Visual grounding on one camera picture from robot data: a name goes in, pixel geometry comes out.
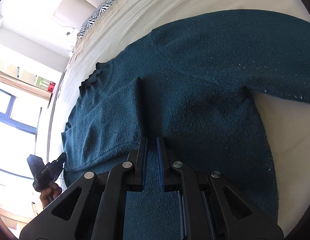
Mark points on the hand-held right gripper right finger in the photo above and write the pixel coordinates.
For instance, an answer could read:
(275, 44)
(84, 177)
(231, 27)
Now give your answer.
(160, 165)

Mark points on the bed with beige sheet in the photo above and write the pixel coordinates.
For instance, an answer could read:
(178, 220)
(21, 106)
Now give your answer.
(134, 17)

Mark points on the small red box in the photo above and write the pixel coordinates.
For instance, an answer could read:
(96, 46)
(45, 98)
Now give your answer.
(52, 87)

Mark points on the dark framed window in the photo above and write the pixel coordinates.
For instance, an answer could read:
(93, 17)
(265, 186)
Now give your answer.
(12, 110)

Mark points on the person's left hand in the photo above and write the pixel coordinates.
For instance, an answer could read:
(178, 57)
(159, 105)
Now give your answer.
(48, 193)

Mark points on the teal knit sweater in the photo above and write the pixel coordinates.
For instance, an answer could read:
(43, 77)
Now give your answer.
(195, 80)

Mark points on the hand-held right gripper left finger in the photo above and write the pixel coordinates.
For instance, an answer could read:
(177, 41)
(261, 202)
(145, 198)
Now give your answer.
(143, 165)

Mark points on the zebra print pillow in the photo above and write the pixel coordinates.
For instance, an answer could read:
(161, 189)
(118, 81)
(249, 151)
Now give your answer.
(97, 15)

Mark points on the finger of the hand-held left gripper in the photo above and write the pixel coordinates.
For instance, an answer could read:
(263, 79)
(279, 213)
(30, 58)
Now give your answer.
(61, 158)

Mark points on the beige upholstered headboard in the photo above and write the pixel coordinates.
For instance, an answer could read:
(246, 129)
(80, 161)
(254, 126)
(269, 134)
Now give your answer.
(77, 7)

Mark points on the wooden window ledge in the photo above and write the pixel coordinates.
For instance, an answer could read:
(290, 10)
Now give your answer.
(22, 85)

